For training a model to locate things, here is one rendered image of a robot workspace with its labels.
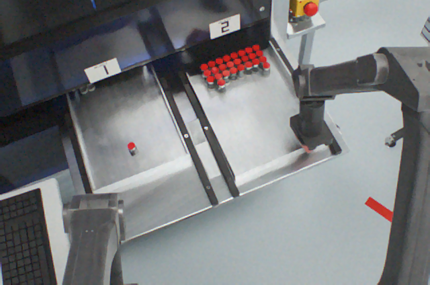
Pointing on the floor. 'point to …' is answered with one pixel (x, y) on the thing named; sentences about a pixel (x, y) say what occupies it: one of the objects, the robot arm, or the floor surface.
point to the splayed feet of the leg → (393, 139)
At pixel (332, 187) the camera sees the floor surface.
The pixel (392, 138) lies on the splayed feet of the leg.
